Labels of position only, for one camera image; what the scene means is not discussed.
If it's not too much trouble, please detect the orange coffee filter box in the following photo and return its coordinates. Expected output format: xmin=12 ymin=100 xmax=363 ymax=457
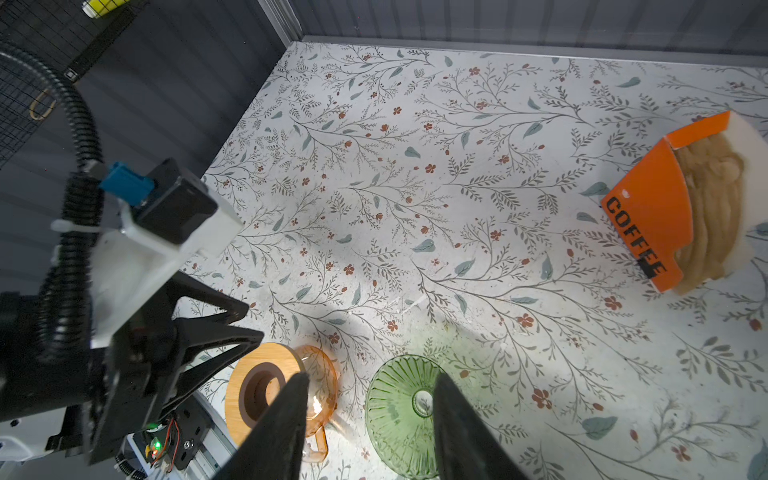
xmin=601 ymin=111 xmax=767 ymax=295

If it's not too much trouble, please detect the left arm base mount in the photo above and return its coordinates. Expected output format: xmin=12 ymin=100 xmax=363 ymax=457
xmin=114 ymin=394 xmax=213 ymax=479

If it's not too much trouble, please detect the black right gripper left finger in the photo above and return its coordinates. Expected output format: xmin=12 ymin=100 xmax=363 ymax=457
xmin=213 ymin=373 xmax=309 ymax=480

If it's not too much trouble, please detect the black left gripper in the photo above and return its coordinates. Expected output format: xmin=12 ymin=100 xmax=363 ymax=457
xmin=1 ymin=271 xmax=264 ymax=463

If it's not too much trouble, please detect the black corrugated cable hose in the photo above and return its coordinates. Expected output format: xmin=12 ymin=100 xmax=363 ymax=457
xmin=0 ymin=38 xmax=106 ymax=361

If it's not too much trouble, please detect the floral table mat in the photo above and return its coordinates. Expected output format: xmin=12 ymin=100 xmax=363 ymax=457
xmin=186 ymin=43 xmax=767 ymax=479

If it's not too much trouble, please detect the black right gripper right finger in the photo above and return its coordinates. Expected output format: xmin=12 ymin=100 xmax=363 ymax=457
xmin=433 ymin=373 xmax=527 ymax=480

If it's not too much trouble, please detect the orange glass carafe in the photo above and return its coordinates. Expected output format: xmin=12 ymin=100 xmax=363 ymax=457
xmin=295 ymin=345 xmax=340 ymax=463

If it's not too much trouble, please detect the wooden dripper ring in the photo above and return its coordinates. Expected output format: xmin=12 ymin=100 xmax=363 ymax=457
xmin=224 ymin=341 xmax=307 ymax=448

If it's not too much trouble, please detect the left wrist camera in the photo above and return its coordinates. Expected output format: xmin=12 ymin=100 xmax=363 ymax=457
xmin=90 ymin=159 xmax=243 ymax=348

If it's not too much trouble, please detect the black wire basket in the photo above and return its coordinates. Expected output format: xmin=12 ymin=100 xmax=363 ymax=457
xmin=1 ymin=0 xmax=147 ymax=165

